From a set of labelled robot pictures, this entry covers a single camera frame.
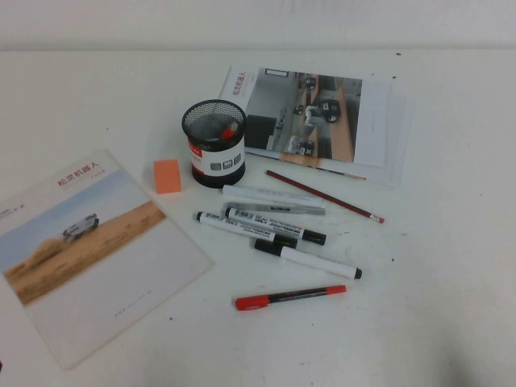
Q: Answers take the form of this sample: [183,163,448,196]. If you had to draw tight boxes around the red felt tip pen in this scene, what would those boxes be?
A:
[235,284,347,313]

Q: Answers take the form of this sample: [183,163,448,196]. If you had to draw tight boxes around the white tube pen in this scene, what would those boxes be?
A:
[222,184,328,207]

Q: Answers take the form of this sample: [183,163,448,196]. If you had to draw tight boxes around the grey translucent pen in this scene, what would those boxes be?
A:
[226,200,327,217]

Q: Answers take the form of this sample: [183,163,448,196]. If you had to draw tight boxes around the black mesh pen holder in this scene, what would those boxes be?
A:
[181,100,247,189]

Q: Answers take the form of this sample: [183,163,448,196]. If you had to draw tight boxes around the white marker with printed label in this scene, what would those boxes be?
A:
[224,206,328,245]
[196,210,299,250]

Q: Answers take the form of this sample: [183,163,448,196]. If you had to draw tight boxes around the red pencil with eraser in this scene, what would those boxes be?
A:
[264,169,385,224]

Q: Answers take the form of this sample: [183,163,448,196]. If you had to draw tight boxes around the brochure with office robots photo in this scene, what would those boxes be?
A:
[218,65,366,181]

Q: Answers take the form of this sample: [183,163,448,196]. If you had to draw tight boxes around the plain white marker black caps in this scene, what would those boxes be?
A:
[253,237,364,281]

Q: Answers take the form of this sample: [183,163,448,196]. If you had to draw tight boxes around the orange sticky note pad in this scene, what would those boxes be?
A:
[153,159,185,196]

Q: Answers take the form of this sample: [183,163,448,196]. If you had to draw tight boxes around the thin wooden pencil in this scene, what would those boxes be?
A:
[322,168,367,181]

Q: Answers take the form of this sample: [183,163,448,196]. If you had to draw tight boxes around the white paper sheet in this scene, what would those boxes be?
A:
[354,82,392,167]
[362,72,417,188]

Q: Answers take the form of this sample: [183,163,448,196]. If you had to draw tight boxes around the brochure with desert vehicle photo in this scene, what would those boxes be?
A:
[0,148,218,371]

